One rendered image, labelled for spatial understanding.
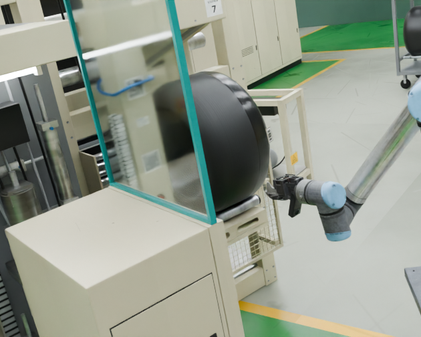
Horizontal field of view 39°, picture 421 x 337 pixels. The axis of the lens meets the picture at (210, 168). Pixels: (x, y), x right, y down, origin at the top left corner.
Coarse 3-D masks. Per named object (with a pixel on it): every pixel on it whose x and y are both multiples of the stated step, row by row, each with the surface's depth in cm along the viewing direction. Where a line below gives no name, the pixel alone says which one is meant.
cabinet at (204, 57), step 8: (208, 32) 684; (208, 40) 685; (200, 48) 674; (208, 48) 686; (192, 56) 663; (200, 56) 675; (208, 56) 687; (216, 56) 698; (192, 64) 665; (200, 64) 676; (208, 64) 688; (216, 64) 699
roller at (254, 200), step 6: (252, 198) 253; (258, 198) 254; (240, 204) 249; (246, 204) 250; (252, 204) 252; (258, 204) 255; (228, 210) 246; (234, 210) 247; (240, 210) 248; (246, 210) 251; (216, 216) 242; (222, 216) 243; (228, 216) 245; (234, 216) 248
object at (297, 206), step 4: (292, 196) 218; (292, 200) 219; (296, 200) 219; (292, 204) 220; (296, 204) 220; (300, 204) 222; (292, 208) 221; (296, 208) 222; (300, 208) 224; (292, 212) 222; (296, 212) 223; (300, 212) 225; (292, 216) 223
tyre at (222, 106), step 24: (216, 72) 243; (216, 96) 228; (240, 96) 232; (216, 120) 223; (240, 120) 227; (216, 144) 222; (240, 144) 226; (264, 144) 233; (216, 168) 225; (240, 168) 228; (264, 168) 237; (216, 192) 231; (240, 192) 236
